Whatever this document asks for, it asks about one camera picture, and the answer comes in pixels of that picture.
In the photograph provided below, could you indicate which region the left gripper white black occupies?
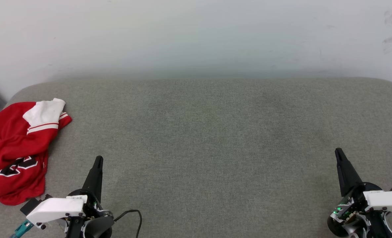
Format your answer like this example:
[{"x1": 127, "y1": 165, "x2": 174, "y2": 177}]
[{"x1": 26, "y1": 156, "x2": 114, "y2": 238}]

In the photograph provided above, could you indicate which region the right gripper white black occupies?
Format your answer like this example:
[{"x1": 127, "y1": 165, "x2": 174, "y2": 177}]
[{"x1": 327, "y1": 148, "x2": 392, "y2": 238}]

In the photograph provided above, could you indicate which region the red and white basketball jersey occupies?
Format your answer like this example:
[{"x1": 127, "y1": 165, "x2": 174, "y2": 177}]
[{"x1": 0, "y1": 98, "x2": 73, "y2": 206}]

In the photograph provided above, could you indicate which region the thin black cable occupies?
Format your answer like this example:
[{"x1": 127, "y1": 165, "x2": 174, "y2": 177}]
[{"x1": 113, "y1": 209, "x2": 143, "y2": 238}]

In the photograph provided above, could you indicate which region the teal cable connector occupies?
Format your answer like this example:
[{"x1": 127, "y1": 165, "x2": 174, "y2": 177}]
[{"x1": 10, "y1": 220, "x2": 34, "y2": 238}]

